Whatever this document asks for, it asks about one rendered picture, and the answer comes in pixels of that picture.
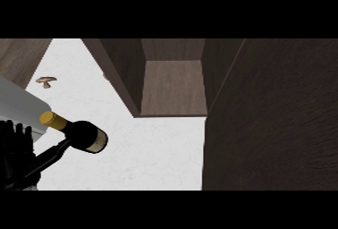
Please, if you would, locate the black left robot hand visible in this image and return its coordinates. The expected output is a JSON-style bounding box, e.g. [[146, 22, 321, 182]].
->
[[0, 119, 74, 191]]

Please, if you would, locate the dark brown cabinet door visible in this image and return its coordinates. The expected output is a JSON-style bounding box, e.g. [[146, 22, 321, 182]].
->
[[201, 38, 338, 191]]

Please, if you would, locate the dark wine bottle, yellow cap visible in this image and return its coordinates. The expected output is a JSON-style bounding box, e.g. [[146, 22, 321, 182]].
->
[[39, 110, 110, 155]]

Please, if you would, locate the pale grey appliance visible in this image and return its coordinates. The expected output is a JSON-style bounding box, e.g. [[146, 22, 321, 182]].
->
[[0, 75, 53, 143]]

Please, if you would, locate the brown wooden panel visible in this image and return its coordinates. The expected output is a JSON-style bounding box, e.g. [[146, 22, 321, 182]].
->
[[0, 38, 53, 90]]

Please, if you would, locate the open brown wooden cabinet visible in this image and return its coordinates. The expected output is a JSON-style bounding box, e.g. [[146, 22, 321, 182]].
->
[[81, 38, 245, 119]]

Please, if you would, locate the brown mushroom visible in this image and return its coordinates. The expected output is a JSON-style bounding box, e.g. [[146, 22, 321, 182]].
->
[[34, 76, 58, 89]]

